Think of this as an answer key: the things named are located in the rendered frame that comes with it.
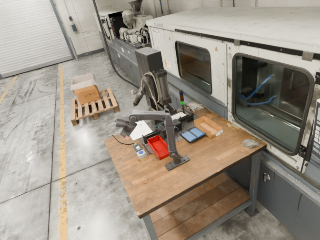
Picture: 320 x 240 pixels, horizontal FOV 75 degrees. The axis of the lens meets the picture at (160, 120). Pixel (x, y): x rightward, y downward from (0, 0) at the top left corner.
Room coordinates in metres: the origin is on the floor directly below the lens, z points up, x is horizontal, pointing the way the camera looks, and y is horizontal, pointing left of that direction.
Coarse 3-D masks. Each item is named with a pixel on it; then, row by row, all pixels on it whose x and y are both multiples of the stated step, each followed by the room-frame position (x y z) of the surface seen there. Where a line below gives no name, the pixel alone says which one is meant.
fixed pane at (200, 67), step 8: (184, 48) 2.53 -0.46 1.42; (192, 48) 2.34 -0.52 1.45; (184, 56) 2.55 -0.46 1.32; (192, 56) 2.36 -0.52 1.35; (200, 56) 2.19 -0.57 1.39; (208, 56) 2.06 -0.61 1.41; (184, 64) 2.58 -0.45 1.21; (192, 64) 2.38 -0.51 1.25; (200, 64) 2.21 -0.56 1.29; (208, 64) 2.06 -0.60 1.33; (184, 72) 2.60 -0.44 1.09; (192, 72) 2.40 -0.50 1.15; (200, 72) 2.22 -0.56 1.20; (208, 72) 2.07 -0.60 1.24; (192, 80) 2.42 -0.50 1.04; (200, 80) 2.23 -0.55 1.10; (208, 80) 2.08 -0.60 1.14; (200, 88) 2.24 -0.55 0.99; (208, 88) 2.09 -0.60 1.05
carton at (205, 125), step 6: (198, 120) 1.65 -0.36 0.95; (204, 120) 1.68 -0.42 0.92; (210, 120) 1.59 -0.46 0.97; (198, 126) 1.58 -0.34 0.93; (204, 126) 1.60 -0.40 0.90; (210, 126) 1.58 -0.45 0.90; (216, 126) 1.51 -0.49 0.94; (204, 132) 1.49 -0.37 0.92; (210, 132) 1.41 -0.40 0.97; (216, 132) 1.47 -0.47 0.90; (222, 132) 1.45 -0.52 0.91; (210, 138) 1.41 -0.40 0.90
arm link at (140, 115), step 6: (132, 114) 1.17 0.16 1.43; (138, 114) 1.17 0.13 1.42; (144, 114) 1.18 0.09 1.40; (150, 114) 1.19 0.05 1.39; (156, 114) 1.19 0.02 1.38; (162, 114) 1.18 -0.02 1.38; (168, 114) 1.17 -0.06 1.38; (138, 120) 1.17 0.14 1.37; (162, 120) 1.18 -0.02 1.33; (168, 120) 1.16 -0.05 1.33; (168, 126) 1.16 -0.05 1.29
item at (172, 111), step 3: (153, 102) 1.80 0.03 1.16; (159, 105) 1.68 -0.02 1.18; (165, 105) 1.62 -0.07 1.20; (168, 105) 1.65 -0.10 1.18; (162, 108) 1.61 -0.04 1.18; (165, 108) 1.61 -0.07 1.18; (168, 108) 1.59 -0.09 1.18; (171, 108) 1.59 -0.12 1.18; (174, 108) 1.64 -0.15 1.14; (171, 111) 1.60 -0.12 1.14; (174, 111) 1.61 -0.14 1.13; (171, 114) 1.60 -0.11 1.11
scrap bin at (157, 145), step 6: (150, 138) 1.52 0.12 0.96; (156, 138) 1.54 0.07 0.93; (150, 144) 1.43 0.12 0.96; (156, 144) 1.48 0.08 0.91; (162, 144) 1.47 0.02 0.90; (156, 150) 1.40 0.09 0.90; (162, 150) 1.38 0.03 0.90; (168, 150) 1.37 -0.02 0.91; (162, 156) 1.28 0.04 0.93; (168, 156) 1.30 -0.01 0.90
